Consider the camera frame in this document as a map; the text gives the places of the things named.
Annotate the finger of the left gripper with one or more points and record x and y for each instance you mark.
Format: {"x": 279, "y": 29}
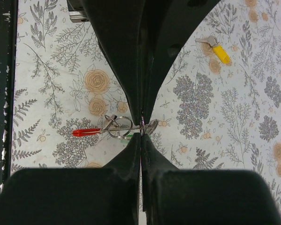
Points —
{"x": 170, "y": 23}
{"x": 117, "y": 25}

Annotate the floral mat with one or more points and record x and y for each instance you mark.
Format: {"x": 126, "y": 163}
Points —
{"x": 211, "y": 114}

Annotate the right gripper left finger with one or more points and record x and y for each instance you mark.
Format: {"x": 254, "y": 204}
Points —
{"x": 79, "y": 196}

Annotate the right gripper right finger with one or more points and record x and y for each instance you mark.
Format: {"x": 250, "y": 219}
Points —
{"x": 173, "y": 196}

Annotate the keyring with red tag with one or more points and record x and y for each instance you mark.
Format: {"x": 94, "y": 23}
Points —
{"x": 118, "y": 127}

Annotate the left key with yellow tag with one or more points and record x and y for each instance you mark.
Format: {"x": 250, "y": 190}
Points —
{"x": 216, "y": 47}

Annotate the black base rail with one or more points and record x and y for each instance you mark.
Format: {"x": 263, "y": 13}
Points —
{"x": 8, "y": 31}

